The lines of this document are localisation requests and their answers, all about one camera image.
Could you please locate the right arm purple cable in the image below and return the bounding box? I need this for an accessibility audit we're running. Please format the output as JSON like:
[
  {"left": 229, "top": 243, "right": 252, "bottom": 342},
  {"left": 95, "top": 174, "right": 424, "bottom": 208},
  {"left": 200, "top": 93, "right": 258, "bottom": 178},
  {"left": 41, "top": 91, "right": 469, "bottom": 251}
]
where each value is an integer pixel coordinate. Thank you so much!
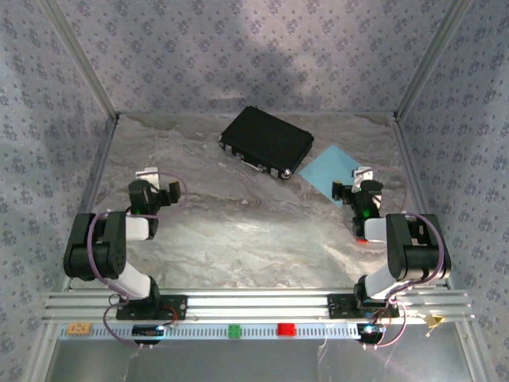
[{"left": 357, "top": 166, "right": 446, "bottom": 351}]

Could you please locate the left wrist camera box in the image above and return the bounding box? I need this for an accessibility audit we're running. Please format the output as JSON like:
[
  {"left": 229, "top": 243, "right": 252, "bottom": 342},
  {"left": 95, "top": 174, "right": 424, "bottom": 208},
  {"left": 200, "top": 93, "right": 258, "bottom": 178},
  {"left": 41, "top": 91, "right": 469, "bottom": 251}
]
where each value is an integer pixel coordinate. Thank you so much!
[{"left": 134, "top": 166, "right": 161, "bottom": 189}]

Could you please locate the aluminium frame post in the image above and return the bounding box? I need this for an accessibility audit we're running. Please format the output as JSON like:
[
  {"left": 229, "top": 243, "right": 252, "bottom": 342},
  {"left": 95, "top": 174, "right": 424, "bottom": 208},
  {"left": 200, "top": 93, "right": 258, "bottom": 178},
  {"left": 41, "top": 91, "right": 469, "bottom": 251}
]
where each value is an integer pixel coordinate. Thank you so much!
[
  {"left": 39, "top": 0, "right": 121, "bottom": 123},
  {"left": 392, "top": 0, "right": 476, "bottom": 123}
]

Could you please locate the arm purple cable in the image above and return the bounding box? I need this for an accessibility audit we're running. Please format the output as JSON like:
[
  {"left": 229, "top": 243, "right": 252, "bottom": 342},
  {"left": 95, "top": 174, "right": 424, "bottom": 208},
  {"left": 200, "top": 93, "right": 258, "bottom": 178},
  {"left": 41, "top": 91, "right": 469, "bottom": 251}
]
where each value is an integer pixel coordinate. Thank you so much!
[
  {"left": 87, "top": 172, "right": 190, "bottom": 351},
  {"left": 357, "top": 166, "right": 446, "bottom": 351}
]

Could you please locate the aluminium mounting rail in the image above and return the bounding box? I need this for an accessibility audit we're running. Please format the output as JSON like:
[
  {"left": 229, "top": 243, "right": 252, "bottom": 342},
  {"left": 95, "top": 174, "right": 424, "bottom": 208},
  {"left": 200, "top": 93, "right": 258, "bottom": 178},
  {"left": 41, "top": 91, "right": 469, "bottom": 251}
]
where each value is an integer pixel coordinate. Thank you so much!
[{"left": 41, "top": 289, "right": 476, "bottom": 325}]

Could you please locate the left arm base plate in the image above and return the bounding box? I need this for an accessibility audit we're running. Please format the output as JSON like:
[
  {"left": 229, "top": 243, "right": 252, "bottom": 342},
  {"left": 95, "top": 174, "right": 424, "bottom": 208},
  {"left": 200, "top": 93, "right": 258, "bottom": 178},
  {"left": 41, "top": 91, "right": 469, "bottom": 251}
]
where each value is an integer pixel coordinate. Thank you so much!
[{"left": 115, "top": 294, "right": 188, "bottom": 322}]

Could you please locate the orange toy brick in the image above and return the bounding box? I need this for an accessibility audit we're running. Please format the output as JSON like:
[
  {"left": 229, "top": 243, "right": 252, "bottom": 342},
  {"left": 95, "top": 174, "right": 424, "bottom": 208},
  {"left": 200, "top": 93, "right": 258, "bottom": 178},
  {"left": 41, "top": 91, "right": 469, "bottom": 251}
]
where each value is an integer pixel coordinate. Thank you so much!
[{"left": 67, "top": 322, "right": 93, "bottom": 337}]

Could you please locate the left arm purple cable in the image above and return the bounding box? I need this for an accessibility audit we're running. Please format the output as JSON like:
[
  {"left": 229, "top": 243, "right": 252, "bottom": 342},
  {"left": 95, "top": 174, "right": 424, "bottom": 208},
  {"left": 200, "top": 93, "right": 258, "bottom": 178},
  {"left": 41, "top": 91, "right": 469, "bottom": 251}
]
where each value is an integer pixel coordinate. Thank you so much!
[{"left": 87, "top": 172, "right": 190, "bottom": 351}]

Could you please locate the black hard case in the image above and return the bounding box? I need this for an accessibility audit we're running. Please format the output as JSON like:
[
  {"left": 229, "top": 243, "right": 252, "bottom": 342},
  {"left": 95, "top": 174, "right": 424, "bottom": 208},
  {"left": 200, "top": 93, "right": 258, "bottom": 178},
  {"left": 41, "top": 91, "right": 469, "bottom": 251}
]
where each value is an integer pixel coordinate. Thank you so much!
[{"left": 217, "top": 105, "right": 315, "bottom": 181}]

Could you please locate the grey slotted cable duct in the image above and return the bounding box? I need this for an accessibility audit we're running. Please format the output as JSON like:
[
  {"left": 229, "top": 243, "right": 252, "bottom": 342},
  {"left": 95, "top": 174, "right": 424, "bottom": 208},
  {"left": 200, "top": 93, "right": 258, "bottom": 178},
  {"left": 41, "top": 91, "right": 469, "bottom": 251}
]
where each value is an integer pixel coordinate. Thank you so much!
[{"left": 57, "top": 322, "right": 386, "bottom": 341}]

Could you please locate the grey metal panel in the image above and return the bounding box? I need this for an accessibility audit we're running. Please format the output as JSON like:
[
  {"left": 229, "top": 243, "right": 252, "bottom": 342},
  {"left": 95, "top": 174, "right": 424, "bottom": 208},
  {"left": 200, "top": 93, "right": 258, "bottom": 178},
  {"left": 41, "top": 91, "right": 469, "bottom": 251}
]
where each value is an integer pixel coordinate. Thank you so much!
[{"left": 47, "top": 340, "right": 474, "bottom": 382}]

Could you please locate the aluminium table side rail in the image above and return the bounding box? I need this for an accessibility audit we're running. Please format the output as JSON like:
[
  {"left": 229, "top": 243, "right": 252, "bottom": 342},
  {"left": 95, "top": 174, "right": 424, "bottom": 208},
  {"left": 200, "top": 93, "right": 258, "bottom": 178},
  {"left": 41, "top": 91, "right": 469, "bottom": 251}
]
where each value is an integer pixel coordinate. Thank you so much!
[
  {"left": 391, "top": 115, "right": 455, "bottom": 291},
  {"left": 61, "top": 115, "right": 120, "bottom": 291}
]

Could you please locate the light blue paper sheet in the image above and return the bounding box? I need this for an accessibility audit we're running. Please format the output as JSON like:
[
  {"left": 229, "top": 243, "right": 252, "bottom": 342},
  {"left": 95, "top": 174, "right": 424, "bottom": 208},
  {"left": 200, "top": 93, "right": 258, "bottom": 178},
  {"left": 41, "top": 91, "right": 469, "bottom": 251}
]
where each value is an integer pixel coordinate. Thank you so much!
[{"left": 297, "top": 145, "right": 359, "bottom": 209}]

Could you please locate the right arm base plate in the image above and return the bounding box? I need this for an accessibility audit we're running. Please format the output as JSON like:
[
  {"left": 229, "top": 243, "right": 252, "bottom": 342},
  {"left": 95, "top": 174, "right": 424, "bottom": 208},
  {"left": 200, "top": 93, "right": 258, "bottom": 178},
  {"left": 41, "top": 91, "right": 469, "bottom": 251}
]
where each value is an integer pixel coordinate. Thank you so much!
[{"left": 327, "top": 293, "right": 401, "bottom": 320}]

